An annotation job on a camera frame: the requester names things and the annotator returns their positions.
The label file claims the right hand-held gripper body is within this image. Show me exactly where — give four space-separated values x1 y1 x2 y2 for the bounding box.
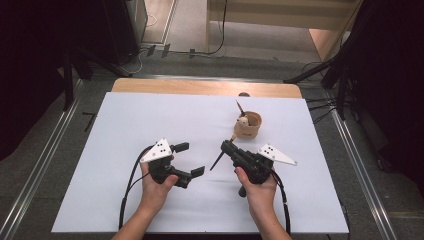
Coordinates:
231 143 298 199

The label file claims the black brush with orange tip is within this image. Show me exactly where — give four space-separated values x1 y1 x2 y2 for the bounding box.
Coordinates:
209 134 238 172
235 100 247 118

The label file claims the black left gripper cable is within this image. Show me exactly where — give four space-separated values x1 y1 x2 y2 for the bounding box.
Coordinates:
118 145 155 232

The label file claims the black metal stand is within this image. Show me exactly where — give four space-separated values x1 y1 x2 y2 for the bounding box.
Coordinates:
61 46 134 112
283 54 353 122

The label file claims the black floor bracket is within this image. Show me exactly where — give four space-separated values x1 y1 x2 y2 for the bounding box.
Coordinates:
81 111 97 133

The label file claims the brown pen holder with bear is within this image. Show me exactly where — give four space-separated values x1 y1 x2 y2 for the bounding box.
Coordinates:
233 110 263 140

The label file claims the person's left hand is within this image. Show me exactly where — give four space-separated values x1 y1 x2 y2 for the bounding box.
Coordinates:
138 155 180 215

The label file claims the light wooden furniture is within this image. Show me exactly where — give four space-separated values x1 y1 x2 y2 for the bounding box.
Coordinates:
205 0 365 63

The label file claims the metal floor rail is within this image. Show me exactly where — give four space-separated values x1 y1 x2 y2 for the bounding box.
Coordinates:
0 79 85 240
324 89 398 240

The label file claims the person's right hand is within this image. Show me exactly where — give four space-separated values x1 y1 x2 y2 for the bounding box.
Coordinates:
234 165 279 218

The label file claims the black floor cable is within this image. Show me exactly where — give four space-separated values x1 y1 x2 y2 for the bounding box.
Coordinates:
193 0 230 56

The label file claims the white floor cable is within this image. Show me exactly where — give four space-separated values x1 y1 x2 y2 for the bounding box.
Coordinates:
123 13 158 76

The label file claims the bundle of black floor cables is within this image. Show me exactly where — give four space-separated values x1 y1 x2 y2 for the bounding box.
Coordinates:
303 95 338 125

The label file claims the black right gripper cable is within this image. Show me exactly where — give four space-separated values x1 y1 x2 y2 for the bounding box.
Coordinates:
270 168 292 235

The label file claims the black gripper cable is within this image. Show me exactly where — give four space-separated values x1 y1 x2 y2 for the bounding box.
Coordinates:
118 145 155 232
270 168 292 235

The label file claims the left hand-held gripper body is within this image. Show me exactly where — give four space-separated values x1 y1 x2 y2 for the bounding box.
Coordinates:
140 137 194 190

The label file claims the white table sheet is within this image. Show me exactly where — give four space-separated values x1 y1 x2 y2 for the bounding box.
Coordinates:
51 91 350 234

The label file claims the black curtain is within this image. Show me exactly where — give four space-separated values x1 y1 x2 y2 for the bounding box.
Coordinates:
328 0 424 198
0 0 142 162

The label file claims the wooden table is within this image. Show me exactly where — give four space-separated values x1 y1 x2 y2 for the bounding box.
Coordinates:
110 77 303 100

